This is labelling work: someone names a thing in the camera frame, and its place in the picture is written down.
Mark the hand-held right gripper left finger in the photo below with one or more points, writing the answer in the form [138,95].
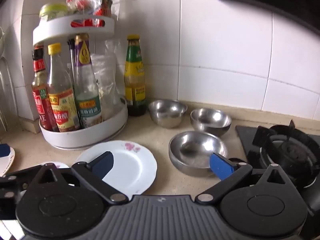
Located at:
[103,166]

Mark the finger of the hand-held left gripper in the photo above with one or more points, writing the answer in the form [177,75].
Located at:
[10,190]
[3,151]

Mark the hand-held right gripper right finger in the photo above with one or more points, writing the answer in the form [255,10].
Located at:
[221,166]

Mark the white plate with dark rim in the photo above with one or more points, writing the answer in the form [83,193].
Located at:
[10,162]

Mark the white plate with pink flower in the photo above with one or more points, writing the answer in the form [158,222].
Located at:
[132,170]

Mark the stainless steel bowl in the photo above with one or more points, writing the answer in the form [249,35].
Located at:
[167,120]
[210,130]
[190,163]

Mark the small white flowered plate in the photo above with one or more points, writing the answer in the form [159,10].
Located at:
[58,165]

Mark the white two-tier spice rack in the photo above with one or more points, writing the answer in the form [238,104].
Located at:
[75,141]

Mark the purple label sauce bottle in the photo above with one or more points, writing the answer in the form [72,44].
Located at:
[87,110]

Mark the red label sauce bottle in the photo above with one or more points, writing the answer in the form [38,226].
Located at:
[43,105]

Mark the yellow cap vinegar bottle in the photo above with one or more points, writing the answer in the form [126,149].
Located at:
[62,115]

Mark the black burner grate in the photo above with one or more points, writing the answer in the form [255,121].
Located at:
[287,152]

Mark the clear plastic bag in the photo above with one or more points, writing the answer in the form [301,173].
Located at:
[107,80]

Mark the green yellow label sauce bottle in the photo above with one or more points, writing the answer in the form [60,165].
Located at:
[135,80]

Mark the green lid glass jar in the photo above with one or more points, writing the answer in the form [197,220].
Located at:
[53,10]

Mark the dark sauce jar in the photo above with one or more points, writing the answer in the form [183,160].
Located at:
[107,5]

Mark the red white seasoning packet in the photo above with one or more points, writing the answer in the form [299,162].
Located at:
[85,2]

